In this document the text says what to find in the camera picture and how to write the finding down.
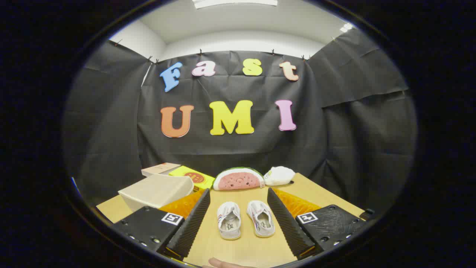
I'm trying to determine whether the black backdrop cloth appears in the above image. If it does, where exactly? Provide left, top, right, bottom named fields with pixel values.
left=61, top=28, right=417, bottom=216

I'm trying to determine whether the white plush toy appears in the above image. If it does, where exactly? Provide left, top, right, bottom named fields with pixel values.
left=263, top=166, right=296, bottom=186

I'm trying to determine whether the cream fabric storage box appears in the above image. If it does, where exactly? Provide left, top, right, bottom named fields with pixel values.
left=118, top=174, right=194, bottom=213

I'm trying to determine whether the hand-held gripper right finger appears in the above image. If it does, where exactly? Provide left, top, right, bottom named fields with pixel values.
left=267, top=187, right=367, bottom=260

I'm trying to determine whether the long ceiling light panel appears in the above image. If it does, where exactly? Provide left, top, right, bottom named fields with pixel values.
left=192, top=0, right=278, bottom=9

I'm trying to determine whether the white canvas shoe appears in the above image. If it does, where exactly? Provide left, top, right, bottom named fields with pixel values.
left=247, top=200, right=276, bottom=238
left=217, top=202, right=242, bottom=240

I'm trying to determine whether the beige book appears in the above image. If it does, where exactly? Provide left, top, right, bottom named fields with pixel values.
left=141, top=163, right=181, bottom=177

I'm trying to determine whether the watermelon slice plush toy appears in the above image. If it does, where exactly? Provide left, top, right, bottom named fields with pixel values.
left=213, top=167, right=265, bottom=191

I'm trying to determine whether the yellow book with red circle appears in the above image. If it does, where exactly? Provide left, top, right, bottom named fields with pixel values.
left=168, top=166, right=215, bottom=190

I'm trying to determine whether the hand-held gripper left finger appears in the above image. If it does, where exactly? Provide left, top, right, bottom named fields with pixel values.
left=112, top=188, right=211, bottom=261

